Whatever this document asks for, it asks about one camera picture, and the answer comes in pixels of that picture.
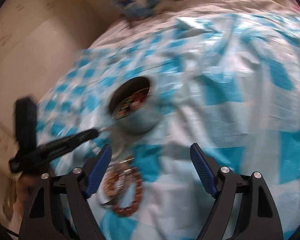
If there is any blue white checkered plastic sheet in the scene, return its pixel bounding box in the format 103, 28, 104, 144
37, 12, 300, 239

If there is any left human hand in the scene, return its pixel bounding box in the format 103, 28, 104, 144
2, 173, 41, 221

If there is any round silver metal tin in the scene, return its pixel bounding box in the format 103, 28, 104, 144
108, 76, 163, 135

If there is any brown wooden bead bracelet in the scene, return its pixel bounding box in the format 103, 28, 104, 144
103, 166, 143, 217

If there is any amber bead jewelry pile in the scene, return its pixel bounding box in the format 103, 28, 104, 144
98, 155, 134, 206

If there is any pink white bed sheet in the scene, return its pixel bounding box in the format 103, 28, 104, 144
90, 0, 300, 49

